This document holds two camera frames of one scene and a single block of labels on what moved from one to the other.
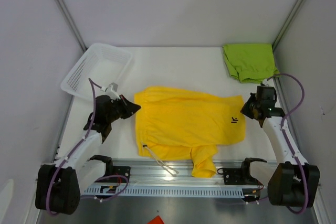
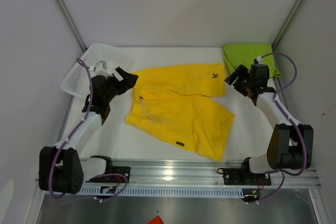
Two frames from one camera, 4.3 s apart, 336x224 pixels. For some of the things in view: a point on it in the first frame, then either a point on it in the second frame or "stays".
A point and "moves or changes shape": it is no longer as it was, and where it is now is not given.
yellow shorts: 170,123 moves or changes shape
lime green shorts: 251,63 stays
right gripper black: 244,110 → 242,72
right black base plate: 238,176 stays
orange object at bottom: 157,220 stays
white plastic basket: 103,64 stays
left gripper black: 129,108 → 129,80
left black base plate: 123,170 stays
